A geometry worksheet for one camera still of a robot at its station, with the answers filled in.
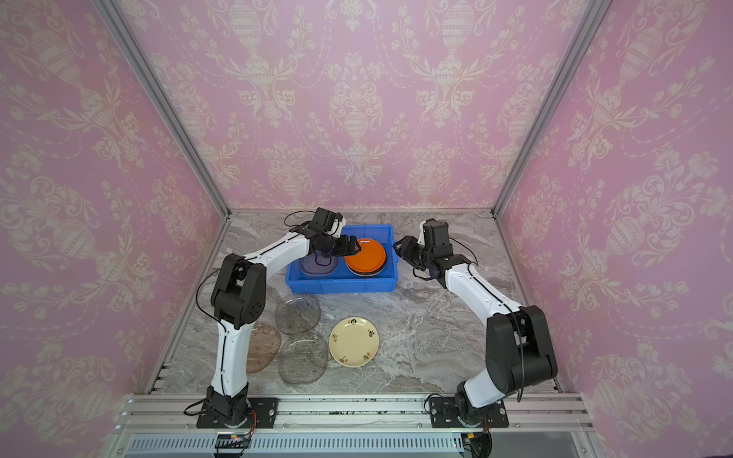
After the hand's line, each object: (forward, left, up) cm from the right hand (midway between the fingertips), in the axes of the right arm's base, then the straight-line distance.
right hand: (398, 246), depth 88 cm
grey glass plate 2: (-27, +30, -17) cm, 44 cm away
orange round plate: (+6, +9, -14) cm, 17 cm away
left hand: (+7, +15, -10) cm, 19 cm away
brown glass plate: (-5, +25, -1) cm, 26 cm away
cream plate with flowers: (-23, +15, -16) cm, 32 cm away
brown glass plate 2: (-22, +42, -16) cm, 50 cm away
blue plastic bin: (-6, +18, -8) cm, 20 cm away
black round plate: (0, +10, -15) cm, 18 cm away
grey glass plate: (-13, +33, -17) cm, 40 cm away
